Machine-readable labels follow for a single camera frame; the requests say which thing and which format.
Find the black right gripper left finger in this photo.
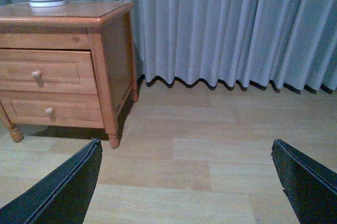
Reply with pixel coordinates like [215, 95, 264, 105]
[1, 139, 102, 223]

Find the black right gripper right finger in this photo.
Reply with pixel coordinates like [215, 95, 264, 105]
[271, 139, 336, 223]

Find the wooden drawer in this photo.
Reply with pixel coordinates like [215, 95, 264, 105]
[1, 91, 104, 128]
[1, 49, 97, 95]

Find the wooden nightstand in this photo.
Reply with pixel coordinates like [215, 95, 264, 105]
[1, 2, 138, 148]

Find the light grey curtain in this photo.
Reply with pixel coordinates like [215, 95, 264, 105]
[0, 0, 337, 93]

